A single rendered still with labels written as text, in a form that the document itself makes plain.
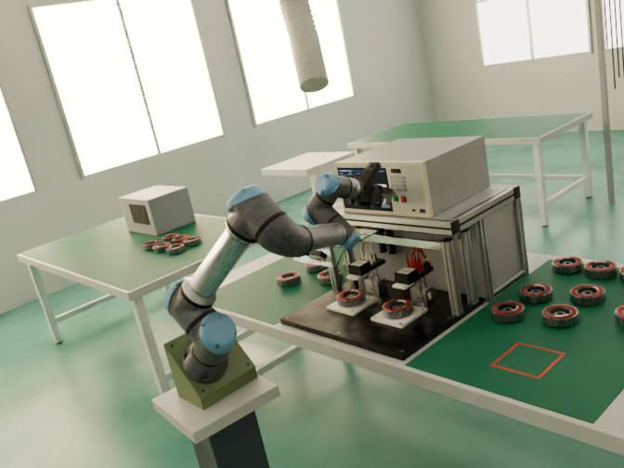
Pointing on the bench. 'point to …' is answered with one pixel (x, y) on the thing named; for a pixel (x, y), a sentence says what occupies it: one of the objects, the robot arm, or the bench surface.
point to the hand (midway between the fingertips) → (392, 191)
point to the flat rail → (405, 241)
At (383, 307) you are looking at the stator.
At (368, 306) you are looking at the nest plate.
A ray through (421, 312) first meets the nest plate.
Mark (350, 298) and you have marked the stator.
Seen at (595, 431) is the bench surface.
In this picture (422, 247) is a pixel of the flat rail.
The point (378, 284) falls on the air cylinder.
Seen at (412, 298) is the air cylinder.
